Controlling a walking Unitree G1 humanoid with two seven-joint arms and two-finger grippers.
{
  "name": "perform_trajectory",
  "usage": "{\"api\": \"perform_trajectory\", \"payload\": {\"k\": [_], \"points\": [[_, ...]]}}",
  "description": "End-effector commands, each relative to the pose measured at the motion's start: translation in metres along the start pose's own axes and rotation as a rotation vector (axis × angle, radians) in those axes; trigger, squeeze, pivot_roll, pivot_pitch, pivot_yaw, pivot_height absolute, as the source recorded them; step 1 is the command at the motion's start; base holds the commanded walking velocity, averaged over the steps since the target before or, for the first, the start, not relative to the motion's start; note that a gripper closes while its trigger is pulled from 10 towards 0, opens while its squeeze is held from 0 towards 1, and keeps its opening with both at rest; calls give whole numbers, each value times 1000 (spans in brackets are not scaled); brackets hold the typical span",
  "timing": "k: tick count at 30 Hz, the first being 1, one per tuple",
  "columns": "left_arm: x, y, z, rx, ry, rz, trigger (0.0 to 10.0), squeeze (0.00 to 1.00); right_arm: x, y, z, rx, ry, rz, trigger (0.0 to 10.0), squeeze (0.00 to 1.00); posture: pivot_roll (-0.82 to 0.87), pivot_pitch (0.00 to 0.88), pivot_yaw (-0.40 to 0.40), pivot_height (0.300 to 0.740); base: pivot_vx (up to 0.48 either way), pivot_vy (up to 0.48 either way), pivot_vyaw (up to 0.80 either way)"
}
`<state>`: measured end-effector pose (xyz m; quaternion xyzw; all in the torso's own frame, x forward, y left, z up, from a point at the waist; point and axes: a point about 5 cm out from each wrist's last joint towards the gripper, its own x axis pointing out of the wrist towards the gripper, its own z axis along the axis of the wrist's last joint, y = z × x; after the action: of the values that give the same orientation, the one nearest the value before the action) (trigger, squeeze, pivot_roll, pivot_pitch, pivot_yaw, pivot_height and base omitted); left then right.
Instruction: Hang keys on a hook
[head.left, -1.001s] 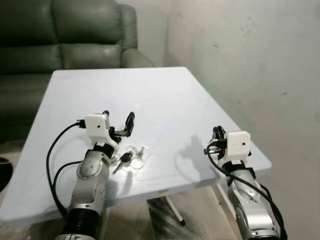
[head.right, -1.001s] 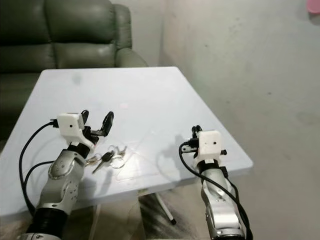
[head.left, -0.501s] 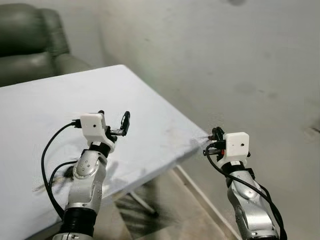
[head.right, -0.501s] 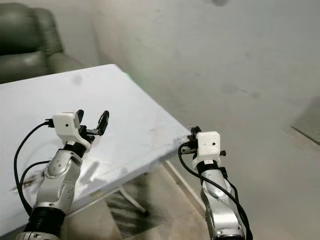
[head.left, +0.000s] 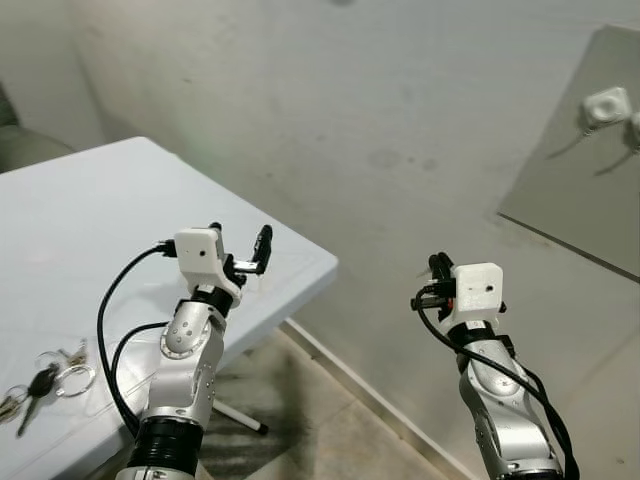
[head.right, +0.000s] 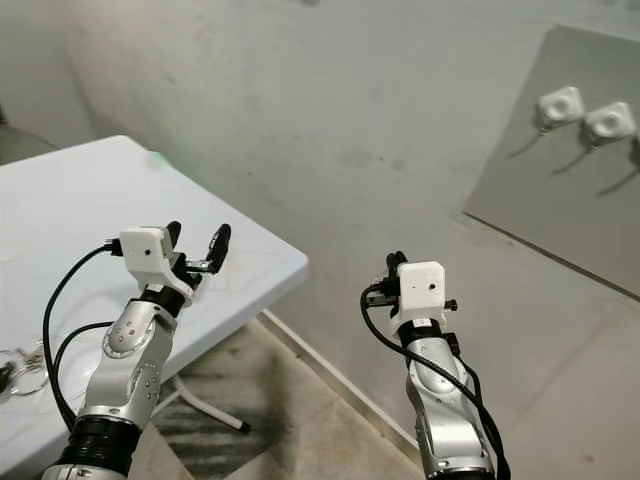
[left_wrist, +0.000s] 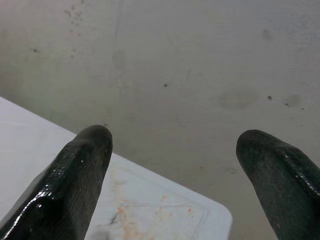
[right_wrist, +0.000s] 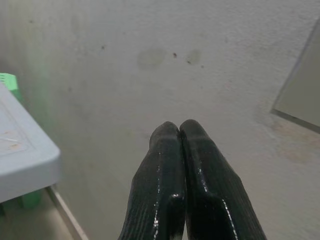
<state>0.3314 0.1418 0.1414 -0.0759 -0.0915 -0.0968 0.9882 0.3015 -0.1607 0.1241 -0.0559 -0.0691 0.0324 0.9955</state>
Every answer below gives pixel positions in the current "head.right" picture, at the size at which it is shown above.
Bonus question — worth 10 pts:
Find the white folding table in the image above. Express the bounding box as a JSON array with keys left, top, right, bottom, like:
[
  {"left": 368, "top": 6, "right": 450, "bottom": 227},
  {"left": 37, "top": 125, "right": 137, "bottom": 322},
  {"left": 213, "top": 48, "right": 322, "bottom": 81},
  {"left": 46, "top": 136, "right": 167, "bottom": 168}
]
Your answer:
[{"left": 0, "top": 135, "right": 310, "bottom": 478}]

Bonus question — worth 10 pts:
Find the white table leg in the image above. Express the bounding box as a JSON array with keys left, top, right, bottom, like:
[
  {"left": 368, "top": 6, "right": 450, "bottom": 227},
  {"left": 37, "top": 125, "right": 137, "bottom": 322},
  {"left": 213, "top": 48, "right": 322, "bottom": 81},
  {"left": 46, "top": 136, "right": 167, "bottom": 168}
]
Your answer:
[{"left": 172, "top": 375, "right": 252, "bottom": 434}]

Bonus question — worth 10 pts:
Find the key bunch with black key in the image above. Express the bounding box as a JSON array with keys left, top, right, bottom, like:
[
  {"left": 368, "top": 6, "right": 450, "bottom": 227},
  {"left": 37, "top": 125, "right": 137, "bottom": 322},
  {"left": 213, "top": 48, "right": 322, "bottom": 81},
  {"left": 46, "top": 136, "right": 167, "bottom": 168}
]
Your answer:
[{"left": 0, "top": 344, "right": 54, "bottom": 399}]

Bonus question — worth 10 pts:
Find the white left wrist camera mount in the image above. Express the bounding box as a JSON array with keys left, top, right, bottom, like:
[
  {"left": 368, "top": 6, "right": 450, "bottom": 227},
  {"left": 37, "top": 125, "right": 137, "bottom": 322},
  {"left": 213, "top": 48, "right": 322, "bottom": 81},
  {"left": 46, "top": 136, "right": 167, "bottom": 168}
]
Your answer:
[{"left": 118, "top": 227, "right": 199, "bottom": 302}]

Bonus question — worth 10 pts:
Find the grey wall panel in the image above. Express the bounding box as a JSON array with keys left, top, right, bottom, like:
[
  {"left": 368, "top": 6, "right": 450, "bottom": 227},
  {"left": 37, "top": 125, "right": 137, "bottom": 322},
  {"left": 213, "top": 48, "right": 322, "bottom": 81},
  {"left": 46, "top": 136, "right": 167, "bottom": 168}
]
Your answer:
[{"left": 463, "top": 25, "right": 640, "bottom": 300}]

